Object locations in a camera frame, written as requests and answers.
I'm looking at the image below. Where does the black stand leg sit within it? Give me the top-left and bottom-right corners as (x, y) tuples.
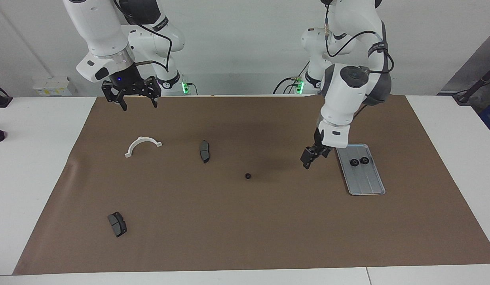
(453, 65), (490, 105)

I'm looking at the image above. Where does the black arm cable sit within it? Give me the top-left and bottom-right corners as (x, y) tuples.
(112, 0), (172, 74)
(324, 0), (395, 76)

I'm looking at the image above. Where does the silver metal tray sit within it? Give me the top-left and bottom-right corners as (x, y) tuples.
(336, 143), (386, 196)

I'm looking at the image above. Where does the dark grey brake pad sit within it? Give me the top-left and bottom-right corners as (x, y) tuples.
(199, 140), (211, 164)
(107, 211), (127, 238)

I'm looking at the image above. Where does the brown paper mat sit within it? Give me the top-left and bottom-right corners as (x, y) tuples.
(12, 94), (490, 276)

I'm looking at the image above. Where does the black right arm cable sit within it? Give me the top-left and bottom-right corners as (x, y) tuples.
(112, 0), (172, 74)

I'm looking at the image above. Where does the black base cable bundle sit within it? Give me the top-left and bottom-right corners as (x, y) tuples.
(273, 59), (311, 95)

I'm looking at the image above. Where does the white curved plastic bracket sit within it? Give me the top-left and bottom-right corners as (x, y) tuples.
(124, 136), (163, 158)

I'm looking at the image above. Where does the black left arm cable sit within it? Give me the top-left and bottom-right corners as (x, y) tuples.
(324, 0), (395, 76)

